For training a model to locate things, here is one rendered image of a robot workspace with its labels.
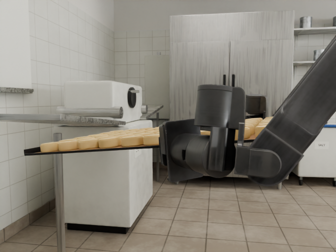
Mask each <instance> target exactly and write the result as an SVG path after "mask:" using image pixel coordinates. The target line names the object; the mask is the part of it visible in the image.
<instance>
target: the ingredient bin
mask: <svg viewBox="0 0 336 252"><path fill-rule="evenodd" d="M303 155H304V157H303V158H302V159H301V160H300V162H299V163H298V164H297V165H296V166H295V168H294V169H293V170H292V172H293V173H295V174H296V175H297V176H299V181H298V183H299V185H300V186H302V185H303V177H318V178H333V181H332V185H333V186H334V187H336V123H335V122H329V121H328V123H327V124H325V125H324V127H323V128H322V130H321V132H320V133H319V135H318V136H317V137H316V139H315V140H314V141H313V142H312V144H311V145H310V146H309V147H308V149H307V150H306V151H305V152H304V153H303Z"/></svg>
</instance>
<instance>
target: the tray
mask: <svg viewBox="0 0 336 252"><path fill-rule="evenodd" d="M254 140H255V139H247V140H243V143H252V142H253V141H254ZM152 148H160V147H159V145H152V146H136V147H120V148H104V149H88V150H72V151H57V152H41V147H34V148H29V149H24V156H35V155H52V154H68V153H85V152H102V151H119V150H136V149H152ZM39 152H41V153H39Z"/></svg>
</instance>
